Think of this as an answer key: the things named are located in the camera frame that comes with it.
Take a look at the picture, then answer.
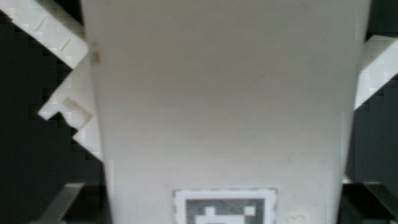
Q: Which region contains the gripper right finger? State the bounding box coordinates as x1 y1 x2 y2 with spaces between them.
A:
339 182 398 224

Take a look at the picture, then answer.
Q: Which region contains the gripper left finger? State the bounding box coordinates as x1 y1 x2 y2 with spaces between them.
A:
28 183 109 224

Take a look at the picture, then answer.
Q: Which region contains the white U-shaped fence frame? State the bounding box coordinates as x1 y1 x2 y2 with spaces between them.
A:
0 0 398 111

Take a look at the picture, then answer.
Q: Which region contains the white cabinet body box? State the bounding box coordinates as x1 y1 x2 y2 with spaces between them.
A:
36 58 102 160

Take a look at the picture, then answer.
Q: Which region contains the white cabinet top block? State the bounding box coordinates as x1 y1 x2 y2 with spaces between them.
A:
81 0 369 224

